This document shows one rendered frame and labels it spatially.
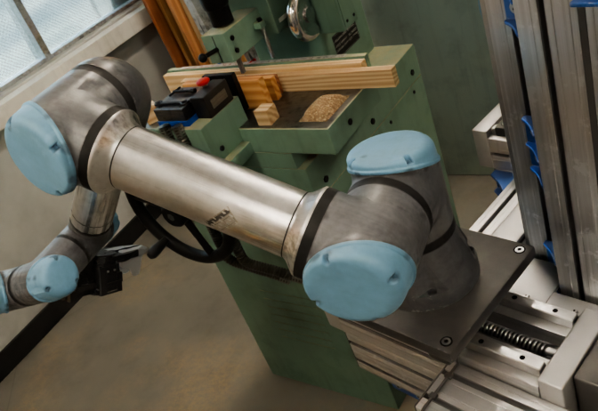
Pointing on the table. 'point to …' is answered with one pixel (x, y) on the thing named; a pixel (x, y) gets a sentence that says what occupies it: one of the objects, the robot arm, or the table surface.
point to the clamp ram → (230, 85)
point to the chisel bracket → (233, 36)
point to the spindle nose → (214, 0)
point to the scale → (267, 61)
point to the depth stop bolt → (263, 34)
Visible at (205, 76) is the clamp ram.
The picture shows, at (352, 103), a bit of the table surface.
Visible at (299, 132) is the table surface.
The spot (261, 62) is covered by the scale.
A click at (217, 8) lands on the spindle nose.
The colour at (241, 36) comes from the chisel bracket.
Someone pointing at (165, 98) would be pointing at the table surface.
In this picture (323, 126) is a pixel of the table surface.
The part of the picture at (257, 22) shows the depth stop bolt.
